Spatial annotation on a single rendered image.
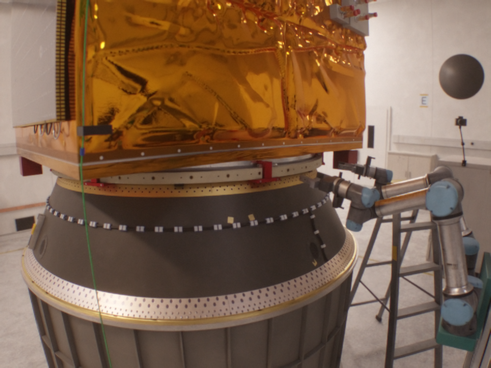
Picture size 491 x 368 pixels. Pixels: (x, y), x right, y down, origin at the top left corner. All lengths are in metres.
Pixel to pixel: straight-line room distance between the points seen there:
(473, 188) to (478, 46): 4.83
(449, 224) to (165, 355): 1.22
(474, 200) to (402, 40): 5.55
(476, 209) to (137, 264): 4.09
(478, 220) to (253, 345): 3.71
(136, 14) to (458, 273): 1.43
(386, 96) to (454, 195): 7.98
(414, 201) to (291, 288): 0.64
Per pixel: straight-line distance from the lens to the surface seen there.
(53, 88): 1.19
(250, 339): 1.49
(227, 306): 1.36
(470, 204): 4.67
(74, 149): 1.12
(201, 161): 1.33
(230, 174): 1.41
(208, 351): 1.47
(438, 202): 1.23
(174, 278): 1.37
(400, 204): 1.45
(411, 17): 9.31
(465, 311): 1.33
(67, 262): 1.64
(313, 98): 1.85
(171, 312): 1.35
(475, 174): 4.60
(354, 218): 1.41
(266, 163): 1.46
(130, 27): 1.17
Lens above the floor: 1.91
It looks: 10 degrees down
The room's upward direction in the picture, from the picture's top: straight up
